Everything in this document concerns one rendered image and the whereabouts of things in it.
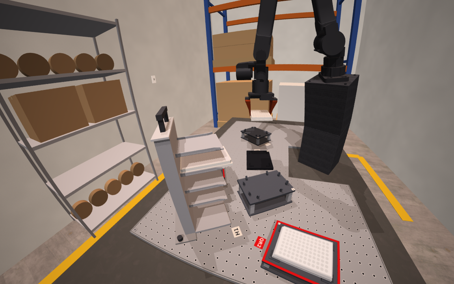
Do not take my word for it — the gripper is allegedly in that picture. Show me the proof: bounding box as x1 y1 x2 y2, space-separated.
245 79 277 115

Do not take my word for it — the dark grey flat nest with red border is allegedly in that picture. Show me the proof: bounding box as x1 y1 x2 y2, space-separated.
260 220 340 284

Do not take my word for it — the cream well plate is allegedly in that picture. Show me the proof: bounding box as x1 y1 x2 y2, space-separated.
250 110 273 121

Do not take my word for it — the white rectangular plate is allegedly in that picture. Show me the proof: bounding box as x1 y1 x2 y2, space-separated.
180 146 233 173

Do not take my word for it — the white microplate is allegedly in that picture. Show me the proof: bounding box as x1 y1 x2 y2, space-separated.
272 226 333 282

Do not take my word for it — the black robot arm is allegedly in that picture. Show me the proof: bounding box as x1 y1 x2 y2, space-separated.
236 0 349 83

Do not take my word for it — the grey shelf rack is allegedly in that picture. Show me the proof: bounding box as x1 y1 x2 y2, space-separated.
154 120 231 235

